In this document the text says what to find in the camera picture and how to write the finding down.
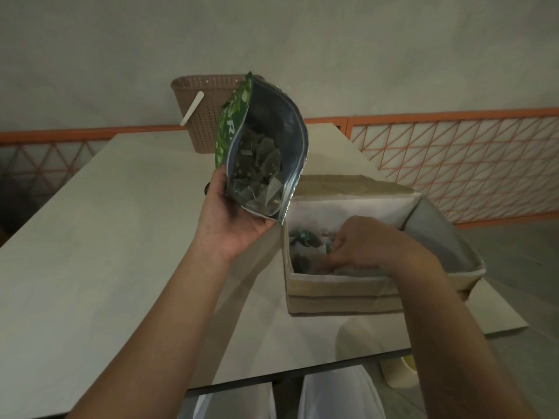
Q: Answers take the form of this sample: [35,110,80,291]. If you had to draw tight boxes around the person's left hand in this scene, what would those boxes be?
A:
[194,165,280,265]

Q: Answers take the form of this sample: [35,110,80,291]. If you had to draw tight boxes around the person's right hand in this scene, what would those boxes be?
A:
[316,215,440,284]

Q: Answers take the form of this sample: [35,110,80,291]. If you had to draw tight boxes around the beige fabric storage box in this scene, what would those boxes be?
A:
[281,174,486,317]

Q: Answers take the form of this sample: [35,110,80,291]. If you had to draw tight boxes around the pile of green tea bags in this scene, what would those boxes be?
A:
[227,134,285,214]
[290,229,385,275]

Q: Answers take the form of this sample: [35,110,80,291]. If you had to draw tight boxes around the green tea pouch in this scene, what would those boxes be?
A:
[215,72,310,225]

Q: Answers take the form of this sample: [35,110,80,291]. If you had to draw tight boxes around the person's left forearm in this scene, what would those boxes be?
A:
[65,237,239,419]

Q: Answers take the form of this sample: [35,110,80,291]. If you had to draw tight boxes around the person's right forearm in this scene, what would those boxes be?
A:
[391,257,542,419]

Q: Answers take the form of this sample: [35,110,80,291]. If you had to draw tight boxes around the brown perforated plastic basket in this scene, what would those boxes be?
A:
[170,73,265,154]

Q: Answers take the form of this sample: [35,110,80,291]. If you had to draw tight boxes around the orange metal mesh fence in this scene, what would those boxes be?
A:
[0,108,559,225]

